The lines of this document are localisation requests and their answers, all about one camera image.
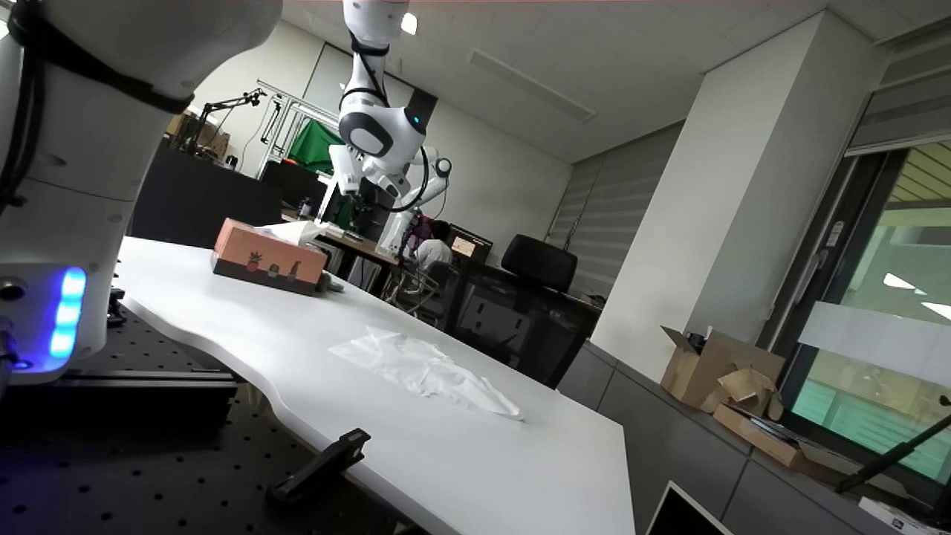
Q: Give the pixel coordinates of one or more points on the black partition panel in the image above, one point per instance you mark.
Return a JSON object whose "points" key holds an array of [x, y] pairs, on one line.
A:
{"points": [[196, 197]]}

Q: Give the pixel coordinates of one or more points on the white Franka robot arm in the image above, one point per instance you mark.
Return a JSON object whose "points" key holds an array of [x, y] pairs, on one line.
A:
{"points": [[99, 150]]}

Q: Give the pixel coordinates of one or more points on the black office chair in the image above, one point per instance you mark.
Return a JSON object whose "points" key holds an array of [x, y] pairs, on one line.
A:
{"points": [[538, 261]]}

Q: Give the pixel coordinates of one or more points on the grey window counter cabinet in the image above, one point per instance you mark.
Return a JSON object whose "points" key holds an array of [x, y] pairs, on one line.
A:
{"points": [[672, 446]]}

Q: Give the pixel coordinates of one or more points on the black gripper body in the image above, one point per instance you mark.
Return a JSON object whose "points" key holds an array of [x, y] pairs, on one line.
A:
{"points": [[370, 190]]}

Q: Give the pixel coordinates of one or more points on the black laptop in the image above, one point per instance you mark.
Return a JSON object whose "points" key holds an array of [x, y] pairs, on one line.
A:
{"points": [[685, 515]]}

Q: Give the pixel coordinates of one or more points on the black table clamp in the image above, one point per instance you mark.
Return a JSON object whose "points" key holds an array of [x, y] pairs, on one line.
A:
{"points": [[321, 465]]}

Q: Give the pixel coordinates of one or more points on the pink cactus print tissue box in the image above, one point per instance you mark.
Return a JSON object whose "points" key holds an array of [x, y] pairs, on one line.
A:
{"points": [[269, 260]]}

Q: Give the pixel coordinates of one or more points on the black camera tripod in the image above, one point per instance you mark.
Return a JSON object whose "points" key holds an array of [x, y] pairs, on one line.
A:
{"points": [[893, 456]]}

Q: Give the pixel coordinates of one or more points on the flat cardboard box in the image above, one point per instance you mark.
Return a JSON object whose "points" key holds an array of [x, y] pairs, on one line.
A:
{"points": [[759, 435]]}

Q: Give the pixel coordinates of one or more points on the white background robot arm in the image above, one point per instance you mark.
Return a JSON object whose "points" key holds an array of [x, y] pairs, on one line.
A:
{"points": [[428, 197]]}

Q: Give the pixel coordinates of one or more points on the clear plastic bag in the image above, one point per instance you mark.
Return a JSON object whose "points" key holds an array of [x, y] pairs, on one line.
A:
{"points": [[426, 371]]}

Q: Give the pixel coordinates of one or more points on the green cloth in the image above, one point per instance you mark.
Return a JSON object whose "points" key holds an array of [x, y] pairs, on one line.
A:
{"points": [[315, 147]]}

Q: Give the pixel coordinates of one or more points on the grey window blinds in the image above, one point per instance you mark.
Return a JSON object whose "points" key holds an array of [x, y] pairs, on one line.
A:
{"points": [[614, 217]]}

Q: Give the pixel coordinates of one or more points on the open cardboard box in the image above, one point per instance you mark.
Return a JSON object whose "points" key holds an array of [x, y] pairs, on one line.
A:
{"points": [[718, 359]]}

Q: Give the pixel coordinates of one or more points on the white tissue sheet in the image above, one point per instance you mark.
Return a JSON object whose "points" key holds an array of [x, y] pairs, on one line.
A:
{"points": [[296, 232]]}

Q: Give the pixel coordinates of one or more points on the black perforated breadboard base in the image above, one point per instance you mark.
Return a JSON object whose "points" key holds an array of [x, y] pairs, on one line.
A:
{"points": [[148, 465]]}

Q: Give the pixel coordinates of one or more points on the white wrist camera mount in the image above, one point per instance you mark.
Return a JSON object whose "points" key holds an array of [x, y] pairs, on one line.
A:
{"points": [[346, 166]]}

